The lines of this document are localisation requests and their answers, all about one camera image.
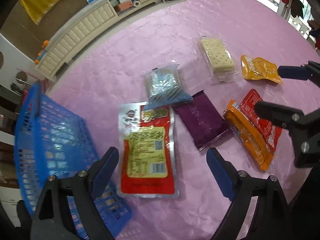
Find small red snack packet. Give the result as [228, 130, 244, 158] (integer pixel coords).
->
[240, 89, 282, 153]

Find orange sausage packet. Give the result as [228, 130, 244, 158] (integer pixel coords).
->
[223, 100, 273, 171]

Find yellow orange snack packet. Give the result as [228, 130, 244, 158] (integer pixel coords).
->
[241, 55, 283, 84]

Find purple snack packet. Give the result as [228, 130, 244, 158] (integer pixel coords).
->
[173, 91, 232, 151]

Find blue plastic basket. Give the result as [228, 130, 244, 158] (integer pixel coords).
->
[14, 82, 132, 239]

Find cream cracker packet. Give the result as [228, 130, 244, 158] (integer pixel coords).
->
[200, 36, 238, 84]

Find pink quilted tablecloth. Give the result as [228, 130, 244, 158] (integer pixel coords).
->
[49, 0, 319, 239]

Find red silver snack pouch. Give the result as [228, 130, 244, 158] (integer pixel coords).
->
[117, 102, 180, 198]

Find silver blue snack packet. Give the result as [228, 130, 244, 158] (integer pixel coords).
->
[143, 64, 193, 111]

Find oranges on cabinet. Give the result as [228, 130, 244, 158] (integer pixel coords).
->
[34, 40, 49, 65]

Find white TV cabinet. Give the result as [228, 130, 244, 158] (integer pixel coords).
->
[35, 0, 161, 81]

